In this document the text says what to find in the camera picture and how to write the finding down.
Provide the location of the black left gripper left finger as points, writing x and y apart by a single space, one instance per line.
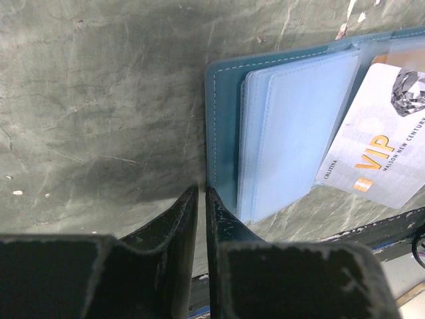
146 274

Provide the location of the blue card holder wallet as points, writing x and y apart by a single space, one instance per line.
271 117

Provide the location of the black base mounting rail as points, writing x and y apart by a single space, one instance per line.
332 246

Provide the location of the silver VIP card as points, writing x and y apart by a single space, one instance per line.
378 151

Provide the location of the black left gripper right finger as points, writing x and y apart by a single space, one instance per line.
282 279

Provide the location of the gold magnetic stripe card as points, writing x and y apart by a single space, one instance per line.
411 60

